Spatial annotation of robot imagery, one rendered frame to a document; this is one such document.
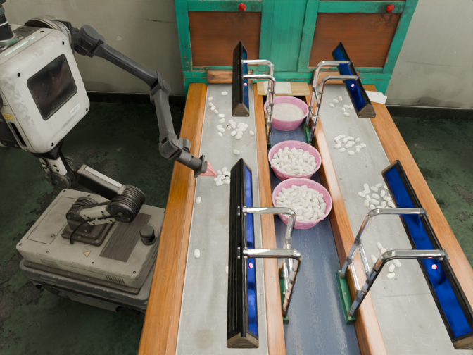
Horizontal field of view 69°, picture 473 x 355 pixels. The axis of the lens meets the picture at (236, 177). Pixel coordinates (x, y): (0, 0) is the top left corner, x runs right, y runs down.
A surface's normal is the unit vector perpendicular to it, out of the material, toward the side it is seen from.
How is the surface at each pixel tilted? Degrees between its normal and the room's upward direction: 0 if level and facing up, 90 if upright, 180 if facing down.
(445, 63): 90
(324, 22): 90
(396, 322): 0
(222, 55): 90
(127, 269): 1
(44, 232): 0
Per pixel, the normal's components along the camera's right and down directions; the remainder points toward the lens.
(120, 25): -0.07, 0.71
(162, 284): 0.01, -0.70
